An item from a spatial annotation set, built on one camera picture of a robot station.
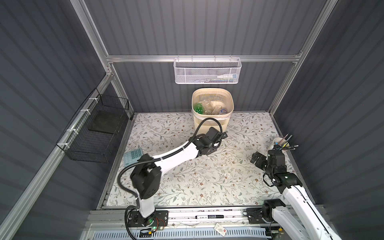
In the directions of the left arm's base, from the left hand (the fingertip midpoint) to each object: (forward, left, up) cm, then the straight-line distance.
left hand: (209, 139), depth 85 cm
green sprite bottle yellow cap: (+14, +5, +12) cm, 19 cm away
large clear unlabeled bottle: (+26, -3, +1) cm, 26 cm away
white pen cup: (+3, -46, -9) cm, 47 cm away
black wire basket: (-2, +58, +10) cm, 59 cm away
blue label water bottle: (+17, -11, +6) cm, 21 cm away
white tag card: (-41, -1, -15) cm, 44 cm away
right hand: (-12, -29, -4) cm, 31 cm away
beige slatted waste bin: (+29, -9, +3) cm, 30 cm away
